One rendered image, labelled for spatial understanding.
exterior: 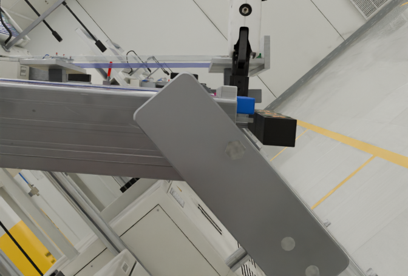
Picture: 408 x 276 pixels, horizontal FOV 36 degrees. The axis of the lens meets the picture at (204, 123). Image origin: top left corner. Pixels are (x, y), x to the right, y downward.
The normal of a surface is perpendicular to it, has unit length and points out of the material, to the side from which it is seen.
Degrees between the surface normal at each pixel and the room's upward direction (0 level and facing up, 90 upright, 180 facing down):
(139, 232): 90
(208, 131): 90
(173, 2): 90
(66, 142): 90
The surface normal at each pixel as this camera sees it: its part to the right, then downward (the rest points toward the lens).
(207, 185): -0.01, 0.05
